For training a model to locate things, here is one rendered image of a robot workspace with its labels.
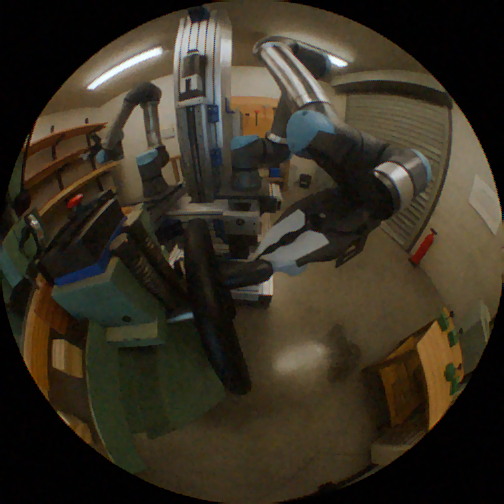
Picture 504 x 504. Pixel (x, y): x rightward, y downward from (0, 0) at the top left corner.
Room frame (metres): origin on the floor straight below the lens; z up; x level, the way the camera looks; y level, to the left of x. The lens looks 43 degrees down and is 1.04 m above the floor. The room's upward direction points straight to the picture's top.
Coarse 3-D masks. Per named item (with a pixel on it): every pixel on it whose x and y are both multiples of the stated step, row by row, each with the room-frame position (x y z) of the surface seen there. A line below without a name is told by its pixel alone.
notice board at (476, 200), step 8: (480, 176) 0.50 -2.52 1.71; (472, 184) 0.61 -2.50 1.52; (480, 184) 0.48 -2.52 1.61; (472, 192) 0.57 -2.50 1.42; (480, 192) 0.45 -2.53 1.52; (488, 192) 0.32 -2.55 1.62; (472, 200) 0.54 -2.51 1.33; (480, 200) 0.42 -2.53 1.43; (488, 200) 0.29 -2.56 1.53; (496, 200) 0.16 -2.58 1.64; (480, 208) 0.38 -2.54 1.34; (488, 208) 0.26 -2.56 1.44; (496, 208) 0.13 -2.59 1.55; (480, 216) 0.34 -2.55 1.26; (488, 216) 0.22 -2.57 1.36; (496, 216) 0.09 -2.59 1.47; (488, 224) 0.18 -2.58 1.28; (496, 224) 0.05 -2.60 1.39; (496, 232) 0.00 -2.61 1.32
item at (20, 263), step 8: (16, 224) 0.02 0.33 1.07; (24, 224) 0.04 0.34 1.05; (16, 232) 0.02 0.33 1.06; (8, 240) 0.00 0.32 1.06; (16, 240) 0.01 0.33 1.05; (32, 240) 0.04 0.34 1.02; (8, 248) -0.01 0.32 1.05; (16, 248) 0.00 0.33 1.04; (24, 248) 0.02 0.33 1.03; (32, 248) 0.03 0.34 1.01; (0, 256) -0.04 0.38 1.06; (8, 256) -0.02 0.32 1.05; (16, 256) 0.00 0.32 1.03; (24, 256) 0.01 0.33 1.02; (32, 256) 0.03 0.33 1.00; (0, 264) -0.05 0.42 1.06; (8, 264) -0.03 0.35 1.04; (16, 264) -0.01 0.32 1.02; (24, 264) 0.00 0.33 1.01; (8, 272) -0.04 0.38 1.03; (16, 272) -0.02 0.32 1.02; (24, 272) -0.01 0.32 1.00; (8, 280) -0.06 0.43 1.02; (16, 280) -0.03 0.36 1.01
